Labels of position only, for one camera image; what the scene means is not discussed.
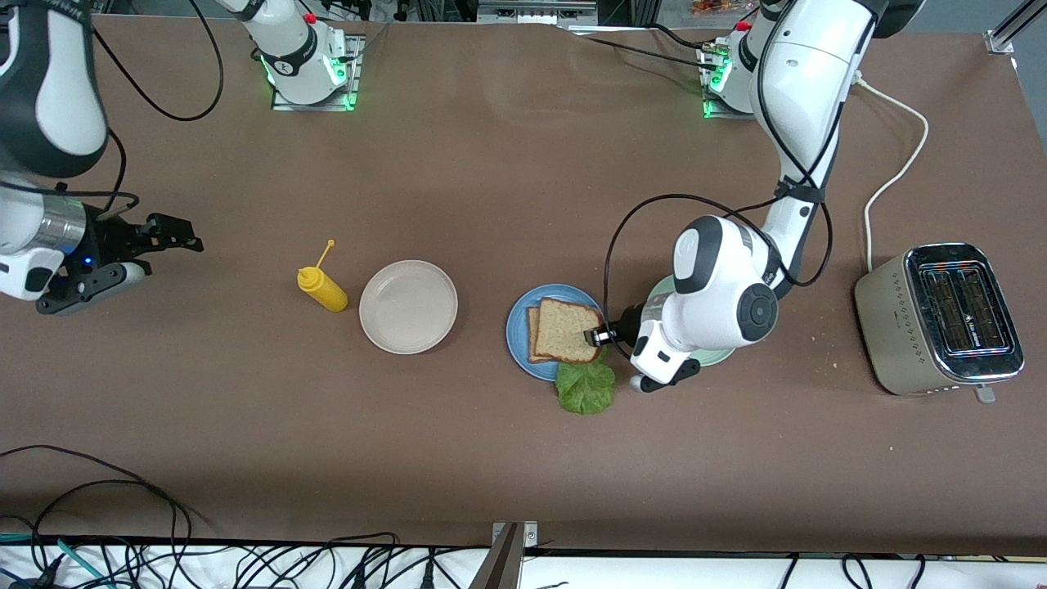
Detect round-topped brown bread slice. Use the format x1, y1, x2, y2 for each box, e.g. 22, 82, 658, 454
536, 298, 606, 365

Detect green lettuce leaf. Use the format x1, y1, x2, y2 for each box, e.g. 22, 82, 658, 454
556, 348, 616, 416

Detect yellow mustard squeeze bottle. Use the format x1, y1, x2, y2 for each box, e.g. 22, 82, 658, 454
297, 239, 348, 313

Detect blue round plate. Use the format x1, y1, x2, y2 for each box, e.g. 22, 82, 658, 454
506, 283, 609, 383

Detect green round plate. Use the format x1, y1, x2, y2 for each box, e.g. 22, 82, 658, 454
646, 274, 737, 367

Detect beige round plate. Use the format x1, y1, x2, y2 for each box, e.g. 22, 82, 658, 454
358, 259, 459, 356

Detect beige chrome toaster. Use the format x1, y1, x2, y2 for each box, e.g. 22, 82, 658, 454
854, 242, 1026, 404

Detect grey power strip box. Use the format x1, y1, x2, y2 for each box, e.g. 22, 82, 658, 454
477, 0, 598, 24

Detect aluminium corner profile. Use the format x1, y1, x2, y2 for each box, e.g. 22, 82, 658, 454
986, 0, 1047, 54

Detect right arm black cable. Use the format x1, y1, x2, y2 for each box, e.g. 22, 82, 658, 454
90, 0, 224, 122

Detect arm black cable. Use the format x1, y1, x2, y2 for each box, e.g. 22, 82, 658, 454
604, 49, 835, 361
90, 0, 224, 122

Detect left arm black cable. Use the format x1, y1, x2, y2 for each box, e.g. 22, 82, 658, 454
604, 49, 835, 361

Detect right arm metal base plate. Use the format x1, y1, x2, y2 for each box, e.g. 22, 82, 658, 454
272, 34, 361, 111

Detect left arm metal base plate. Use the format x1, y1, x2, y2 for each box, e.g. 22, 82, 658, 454
702, 45, 757, 121

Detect metal table edge bracket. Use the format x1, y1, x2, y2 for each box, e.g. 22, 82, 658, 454
470, 521, 538, 589

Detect black looped floor cable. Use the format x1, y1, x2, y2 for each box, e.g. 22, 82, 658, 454
0, 446, 193, 589

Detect black base supply cable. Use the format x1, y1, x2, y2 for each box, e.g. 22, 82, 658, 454
564, 23, 721, 73

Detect teal cable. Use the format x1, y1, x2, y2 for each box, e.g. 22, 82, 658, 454
0, 533, 107, 586

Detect white toaster power cord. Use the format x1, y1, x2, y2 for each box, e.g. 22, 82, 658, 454
851, 74, 931, 272

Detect thin black cable loops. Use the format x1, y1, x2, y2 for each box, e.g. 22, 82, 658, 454
777, 555, 925, 589

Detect black cable bundle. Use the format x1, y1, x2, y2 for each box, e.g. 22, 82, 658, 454
196, 532, 492, 589

